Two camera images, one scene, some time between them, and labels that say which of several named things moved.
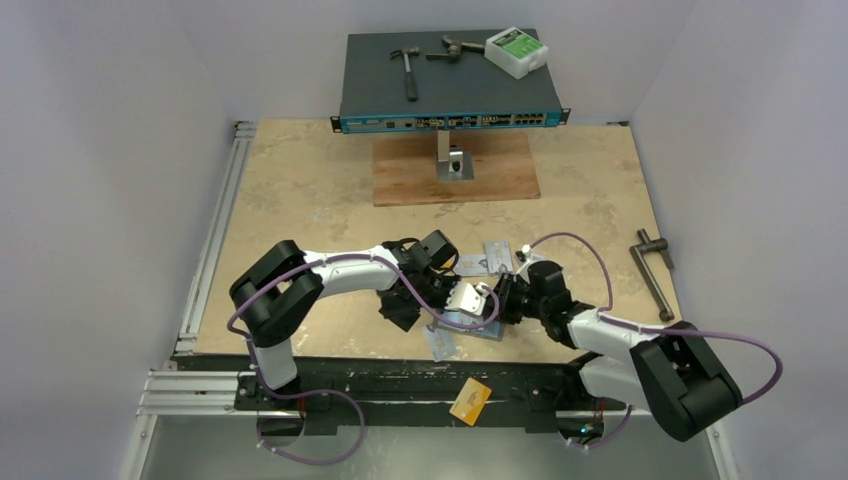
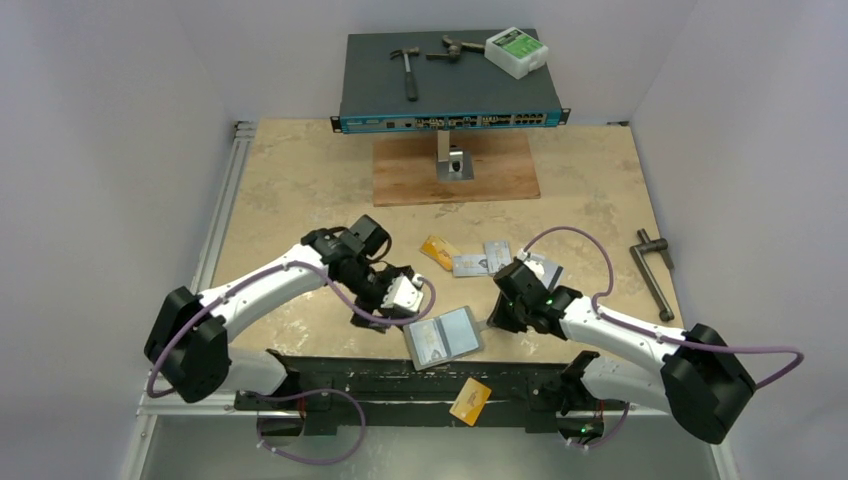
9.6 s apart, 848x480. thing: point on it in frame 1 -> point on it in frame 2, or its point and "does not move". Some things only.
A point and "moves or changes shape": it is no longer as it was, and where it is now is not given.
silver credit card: x=471 y=265 does not move
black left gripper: x=450 y=281 -> x=370 y=306
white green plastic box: x=515 y=52 does not move
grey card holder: x=494 y=330 moves or changes shape
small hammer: x=411 y=88 does not move
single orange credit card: x=471 y=401 does not move
